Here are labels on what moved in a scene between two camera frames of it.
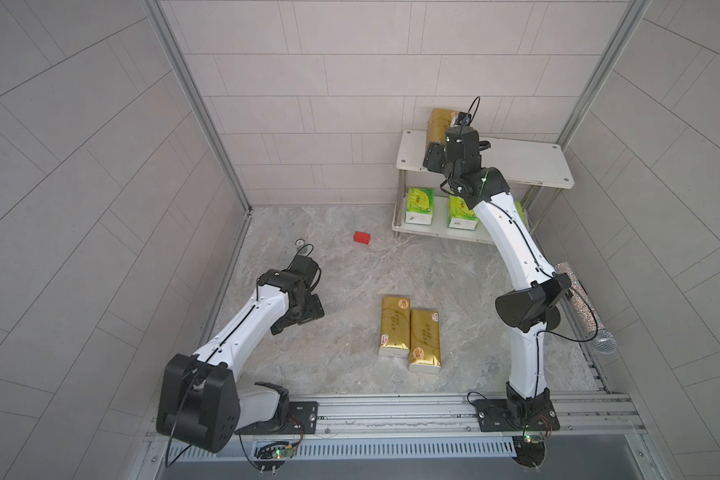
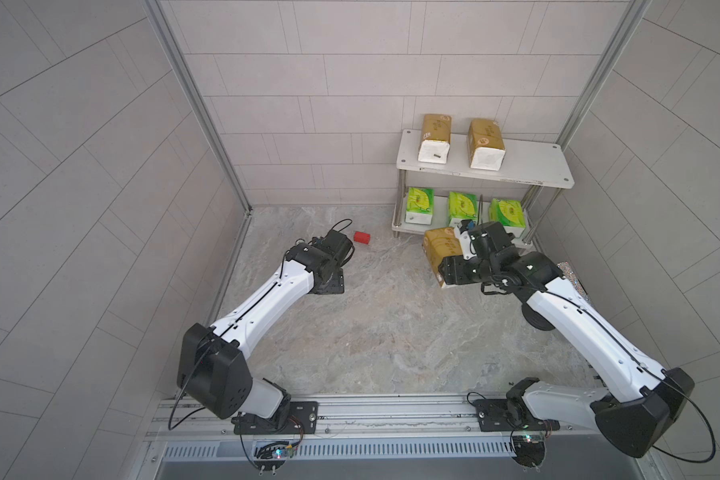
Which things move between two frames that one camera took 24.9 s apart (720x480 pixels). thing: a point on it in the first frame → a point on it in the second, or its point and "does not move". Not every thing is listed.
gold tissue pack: [395, 333] → [438, 243]
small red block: [361, 237] does not move
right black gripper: [437, 155] → [453, 264]
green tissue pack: [459, 215] does not move
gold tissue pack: [425, 342] → [486, 144]
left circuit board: [272, 456] does not move
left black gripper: [314, 309] → [336, 284]
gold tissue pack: [439, 120] does not move
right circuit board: [530, 450] does not move
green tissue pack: [420, 206] does not move
